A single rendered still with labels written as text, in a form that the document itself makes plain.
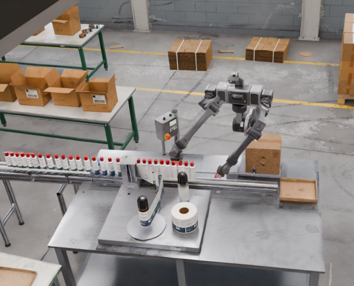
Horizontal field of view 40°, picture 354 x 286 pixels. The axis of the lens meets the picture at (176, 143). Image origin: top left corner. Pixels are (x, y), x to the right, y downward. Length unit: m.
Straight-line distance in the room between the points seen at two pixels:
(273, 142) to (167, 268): 1.45
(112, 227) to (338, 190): 2.71
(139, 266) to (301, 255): 1.52
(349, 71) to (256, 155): 3.00
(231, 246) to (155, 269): 0.96
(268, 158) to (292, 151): 1.88
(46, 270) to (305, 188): 2.21
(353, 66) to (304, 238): 3.56
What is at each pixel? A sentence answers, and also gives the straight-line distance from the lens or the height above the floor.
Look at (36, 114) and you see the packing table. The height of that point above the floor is 0.77.
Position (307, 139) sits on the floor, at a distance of 6.42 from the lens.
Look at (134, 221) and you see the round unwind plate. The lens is 3.99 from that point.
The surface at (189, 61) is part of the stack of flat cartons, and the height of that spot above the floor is 0.16.
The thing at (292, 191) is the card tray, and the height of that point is 0.83.
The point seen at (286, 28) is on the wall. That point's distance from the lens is 9.28.
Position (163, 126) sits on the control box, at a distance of 4.03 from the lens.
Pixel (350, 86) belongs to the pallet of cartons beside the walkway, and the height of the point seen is 0.27.
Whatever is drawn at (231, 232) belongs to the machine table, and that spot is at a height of 0.83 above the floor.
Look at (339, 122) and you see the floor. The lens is 6.80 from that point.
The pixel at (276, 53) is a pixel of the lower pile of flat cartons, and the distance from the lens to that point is 8.26.
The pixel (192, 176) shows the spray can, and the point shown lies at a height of 0.95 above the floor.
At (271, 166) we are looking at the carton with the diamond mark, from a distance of 4.38.
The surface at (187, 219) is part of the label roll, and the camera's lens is 3.75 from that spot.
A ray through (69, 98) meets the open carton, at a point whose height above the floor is 0.89.
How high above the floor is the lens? 3.59
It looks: 34 degrees down
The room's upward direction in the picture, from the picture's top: 6 degrees counter-clockwise
